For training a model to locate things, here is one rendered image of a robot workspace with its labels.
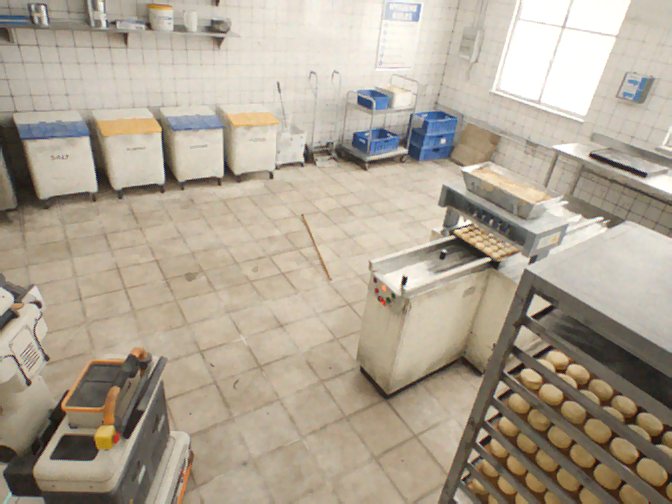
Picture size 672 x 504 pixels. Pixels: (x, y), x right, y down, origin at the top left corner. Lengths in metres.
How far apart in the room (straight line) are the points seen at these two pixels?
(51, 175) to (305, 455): 3.58
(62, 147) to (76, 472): 3.62
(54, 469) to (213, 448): 1.09
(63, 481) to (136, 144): 3.71
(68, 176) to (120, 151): 0.52
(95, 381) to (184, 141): 3.59
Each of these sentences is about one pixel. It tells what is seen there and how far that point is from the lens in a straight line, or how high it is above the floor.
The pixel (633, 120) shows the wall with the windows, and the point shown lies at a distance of 6.06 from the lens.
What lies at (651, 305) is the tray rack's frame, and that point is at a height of 1.82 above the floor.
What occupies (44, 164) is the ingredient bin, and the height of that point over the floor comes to 0.46.
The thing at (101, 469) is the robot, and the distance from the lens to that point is 1.89.
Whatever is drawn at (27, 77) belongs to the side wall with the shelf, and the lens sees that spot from 5.57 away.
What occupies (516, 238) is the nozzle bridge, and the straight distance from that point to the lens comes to 2.95.
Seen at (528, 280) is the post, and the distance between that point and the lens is 1.07.
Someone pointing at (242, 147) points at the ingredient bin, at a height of 0.44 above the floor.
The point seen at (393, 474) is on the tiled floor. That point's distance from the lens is 2.82.
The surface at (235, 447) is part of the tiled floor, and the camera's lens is 2.85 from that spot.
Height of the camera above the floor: 2.33
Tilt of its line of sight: 31 degrees down
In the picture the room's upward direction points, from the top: 7 degrees clockwise
